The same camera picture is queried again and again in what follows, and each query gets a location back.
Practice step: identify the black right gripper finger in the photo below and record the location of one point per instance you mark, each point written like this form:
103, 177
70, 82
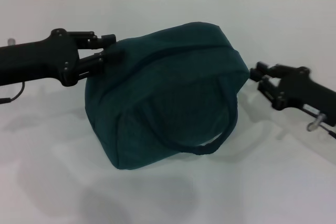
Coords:
270, 90
262, 70

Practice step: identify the dark teal insulated bag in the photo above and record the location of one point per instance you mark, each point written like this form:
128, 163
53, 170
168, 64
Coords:
170, 90

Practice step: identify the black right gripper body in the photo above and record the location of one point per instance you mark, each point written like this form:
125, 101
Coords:
307, 93

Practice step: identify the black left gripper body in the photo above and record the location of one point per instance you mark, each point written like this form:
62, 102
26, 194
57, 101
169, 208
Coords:
36, 61

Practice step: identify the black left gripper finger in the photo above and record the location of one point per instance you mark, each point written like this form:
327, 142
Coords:
97, 40
102, 60

